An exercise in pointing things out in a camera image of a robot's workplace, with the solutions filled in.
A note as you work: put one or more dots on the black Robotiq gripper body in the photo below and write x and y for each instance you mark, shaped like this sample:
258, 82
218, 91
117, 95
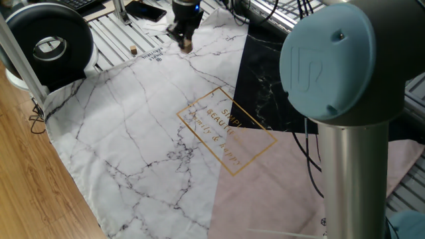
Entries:
186, 16

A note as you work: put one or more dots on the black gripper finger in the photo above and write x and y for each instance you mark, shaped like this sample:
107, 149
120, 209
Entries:
191, 36
174, 33

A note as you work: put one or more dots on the small wooden block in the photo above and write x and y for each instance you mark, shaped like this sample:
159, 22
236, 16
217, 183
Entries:
188, 48
133, 50

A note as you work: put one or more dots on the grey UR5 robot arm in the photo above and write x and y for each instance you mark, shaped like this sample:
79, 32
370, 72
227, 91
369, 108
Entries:
352, 166

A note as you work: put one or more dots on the white paper sheet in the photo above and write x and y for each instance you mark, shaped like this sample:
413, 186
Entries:
156, 30

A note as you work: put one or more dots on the black smartphone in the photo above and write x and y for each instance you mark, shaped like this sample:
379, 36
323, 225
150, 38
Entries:
146, 11

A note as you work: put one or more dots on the tan wooden board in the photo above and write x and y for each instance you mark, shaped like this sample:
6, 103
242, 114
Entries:
99, 15

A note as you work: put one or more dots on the black keyboard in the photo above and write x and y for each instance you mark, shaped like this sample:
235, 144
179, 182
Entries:
76, 3

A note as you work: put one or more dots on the marble print tablecloth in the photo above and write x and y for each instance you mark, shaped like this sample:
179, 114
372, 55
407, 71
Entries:
133, 149

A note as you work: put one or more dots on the short aluminium bracket post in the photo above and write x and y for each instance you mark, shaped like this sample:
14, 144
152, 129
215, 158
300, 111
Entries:
120, 11

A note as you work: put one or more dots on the aluminium frame post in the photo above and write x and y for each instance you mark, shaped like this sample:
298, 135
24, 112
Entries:
20, 63

